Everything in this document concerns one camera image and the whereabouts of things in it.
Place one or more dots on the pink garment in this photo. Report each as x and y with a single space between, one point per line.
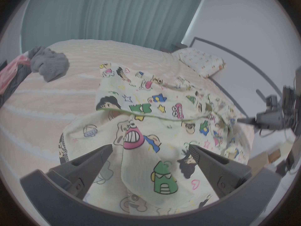
9 75

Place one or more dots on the blue-green curtain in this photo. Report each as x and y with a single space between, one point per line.
117 13

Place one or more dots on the white printed pyjama top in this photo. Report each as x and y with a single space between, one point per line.
145 131

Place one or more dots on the grey bedside table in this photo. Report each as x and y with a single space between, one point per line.
175 47

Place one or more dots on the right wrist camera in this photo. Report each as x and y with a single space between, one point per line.
271 102

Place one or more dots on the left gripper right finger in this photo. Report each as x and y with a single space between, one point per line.
223 173

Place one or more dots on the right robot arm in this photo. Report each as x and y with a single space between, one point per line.
288 100

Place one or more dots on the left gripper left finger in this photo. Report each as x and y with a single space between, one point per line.
75 175

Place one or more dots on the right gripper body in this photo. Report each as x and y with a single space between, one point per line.
269 120

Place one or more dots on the bed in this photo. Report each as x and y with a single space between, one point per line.
77 83

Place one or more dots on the white printed pillow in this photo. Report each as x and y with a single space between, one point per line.
202 61

